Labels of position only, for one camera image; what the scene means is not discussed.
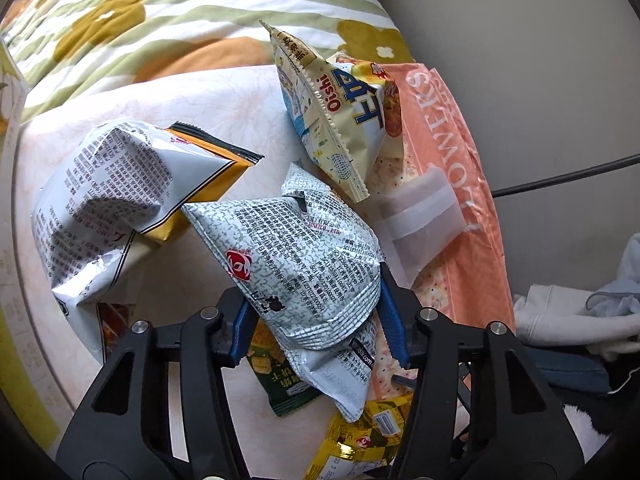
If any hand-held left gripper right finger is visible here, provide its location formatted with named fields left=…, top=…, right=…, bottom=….
left=377, top=262, right=588, bottom=480

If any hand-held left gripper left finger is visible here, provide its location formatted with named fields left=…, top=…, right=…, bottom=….
left=55, top=287, right=261, bottom=480

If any grey patterned snack packet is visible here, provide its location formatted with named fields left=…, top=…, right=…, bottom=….
left=181, top=162, right=386, bottom=352

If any yellow-green cardboard box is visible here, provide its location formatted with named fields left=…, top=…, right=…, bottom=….
left=0, top=40, right=57, bottom=457

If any green snack packet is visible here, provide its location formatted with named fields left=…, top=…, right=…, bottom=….
left=250, top=317, right=326, bottom=419

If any small clear pouch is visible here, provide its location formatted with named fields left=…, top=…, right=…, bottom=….
left=372, top=167, right=466, bottom=286

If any white garment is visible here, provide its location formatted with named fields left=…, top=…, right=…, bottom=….
left=512, top=280, right=640, bottom=362

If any dark blue garment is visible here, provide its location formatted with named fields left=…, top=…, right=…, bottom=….
left=529, top=349, right=617, bottom=392

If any crumpled white yellow snack packet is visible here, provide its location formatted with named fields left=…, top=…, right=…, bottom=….
left=31, top=117, right=265, bottom=367

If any cream snack packet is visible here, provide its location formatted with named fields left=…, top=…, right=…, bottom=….
left=259, top=20, right=406, bottom=204

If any orange plastic bag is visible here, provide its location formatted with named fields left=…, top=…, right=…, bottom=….
left=369, top=62, right=516, bottom=402

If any pale blue garment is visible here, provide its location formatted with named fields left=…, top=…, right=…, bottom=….
left=586, top=233, right=640, bottom=313

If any black cable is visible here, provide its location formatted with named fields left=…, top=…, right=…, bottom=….
left=490, top=152, right=640, bottom=199

